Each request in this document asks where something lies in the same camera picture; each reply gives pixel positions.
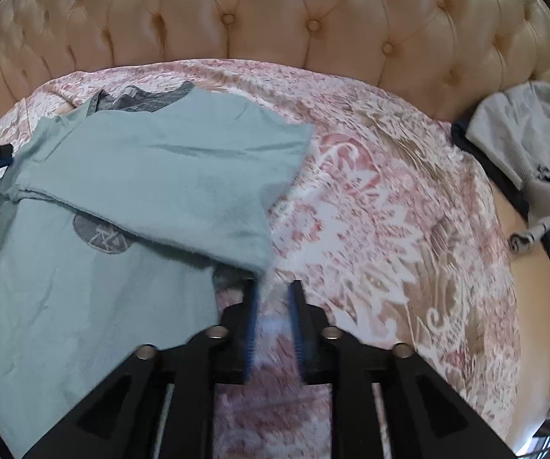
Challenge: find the pink floral lace sofa cover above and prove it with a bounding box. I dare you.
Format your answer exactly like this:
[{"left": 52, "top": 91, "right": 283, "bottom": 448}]
[{"left": 0, "top": 60, "right": 521, "bottom": 458}]

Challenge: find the grey garment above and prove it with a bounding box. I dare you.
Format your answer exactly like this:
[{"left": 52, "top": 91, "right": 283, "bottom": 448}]
[{"left": 464, "top": 81, "right": 550, "bottom": 254}]

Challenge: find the tufted peach leather sofa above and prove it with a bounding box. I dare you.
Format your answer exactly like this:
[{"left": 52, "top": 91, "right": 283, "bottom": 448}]
[{"left": 0, "top": 0, "right": 550, "bottom": 449}]

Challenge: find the light blue sweater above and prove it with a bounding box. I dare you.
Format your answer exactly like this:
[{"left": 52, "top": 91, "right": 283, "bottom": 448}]
[{"left": 0, "top": 83, "right": 312, "bottom": 456}]

